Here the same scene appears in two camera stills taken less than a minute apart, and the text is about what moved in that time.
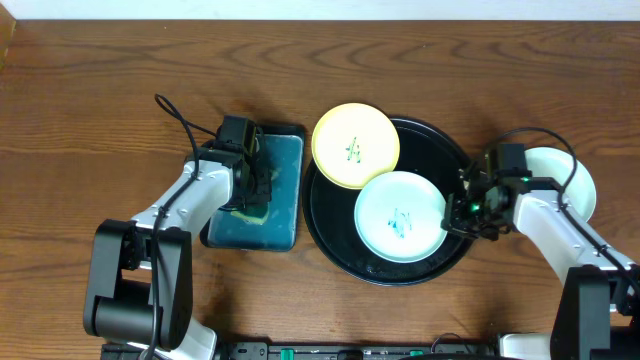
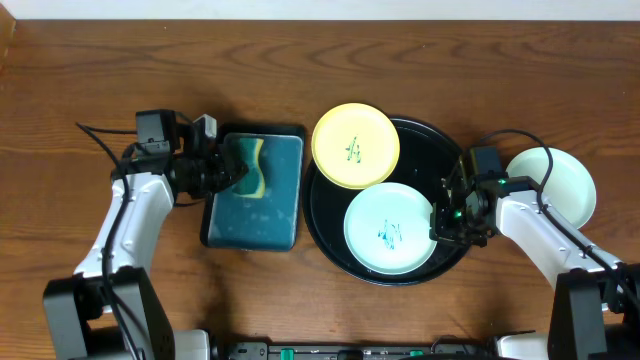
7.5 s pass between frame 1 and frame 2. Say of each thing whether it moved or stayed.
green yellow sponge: moved
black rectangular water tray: stayed
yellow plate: stayed
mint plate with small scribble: stayed
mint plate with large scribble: moved
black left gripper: moved
